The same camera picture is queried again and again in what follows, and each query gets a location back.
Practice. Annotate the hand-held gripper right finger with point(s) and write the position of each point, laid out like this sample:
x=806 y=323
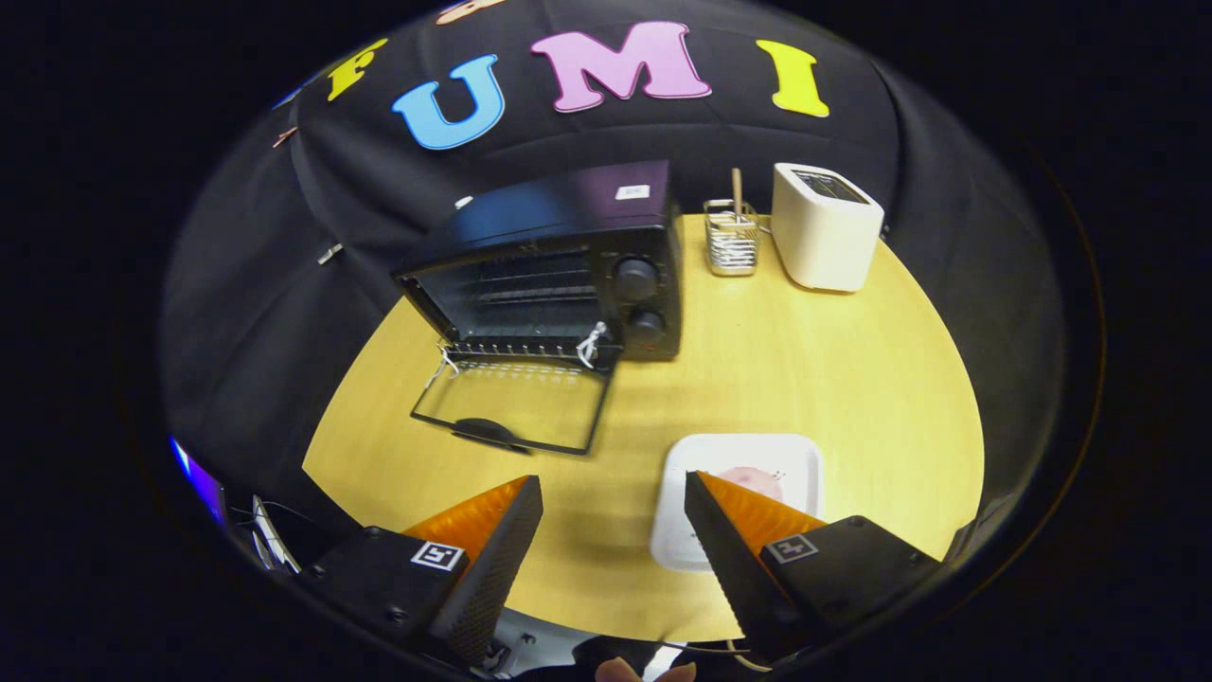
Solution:
x=729 y=568

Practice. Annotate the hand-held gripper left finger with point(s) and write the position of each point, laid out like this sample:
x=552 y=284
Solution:
x=488 y=568

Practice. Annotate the white square plate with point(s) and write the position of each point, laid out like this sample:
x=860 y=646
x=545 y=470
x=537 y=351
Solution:
x=795 y=464

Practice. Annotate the black toaster oven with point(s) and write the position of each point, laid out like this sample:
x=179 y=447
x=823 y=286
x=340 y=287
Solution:
x=559 y=218

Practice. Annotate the metal oven rack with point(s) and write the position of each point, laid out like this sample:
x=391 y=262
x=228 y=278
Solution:
x=530 y=317

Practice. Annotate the white pop-up toaster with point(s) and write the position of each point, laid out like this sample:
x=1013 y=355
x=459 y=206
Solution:
x=824 y=237

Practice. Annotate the silver clip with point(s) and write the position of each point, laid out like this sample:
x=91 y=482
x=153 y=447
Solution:
x=330 y=254

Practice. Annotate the wooden stick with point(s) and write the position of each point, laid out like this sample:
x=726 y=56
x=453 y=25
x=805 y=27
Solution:
x=737 y=194

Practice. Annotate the pink clip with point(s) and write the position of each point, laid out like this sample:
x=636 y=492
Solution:
x=284 y=137

